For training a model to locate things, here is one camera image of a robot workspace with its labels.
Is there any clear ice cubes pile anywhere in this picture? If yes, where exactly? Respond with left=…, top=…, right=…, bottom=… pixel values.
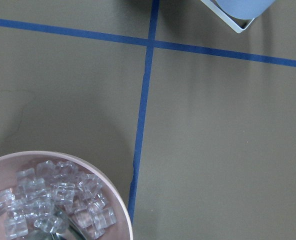
left=0, top=160, right=117, bottom=240

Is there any metal scoop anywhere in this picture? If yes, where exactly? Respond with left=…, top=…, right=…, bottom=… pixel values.
left=25, top=208, right=89, bottom=240

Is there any lilac cup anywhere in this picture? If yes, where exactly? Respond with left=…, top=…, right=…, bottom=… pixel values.
left=215, top=0, right=275, bottom=20

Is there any pink bowl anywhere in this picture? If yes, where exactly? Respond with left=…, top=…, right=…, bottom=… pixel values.
left=0, top=151, right=134, bottom=240

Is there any white wire cup rack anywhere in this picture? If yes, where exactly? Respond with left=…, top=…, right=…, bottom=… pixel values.
left=200, top=0, right=255, bottom=34

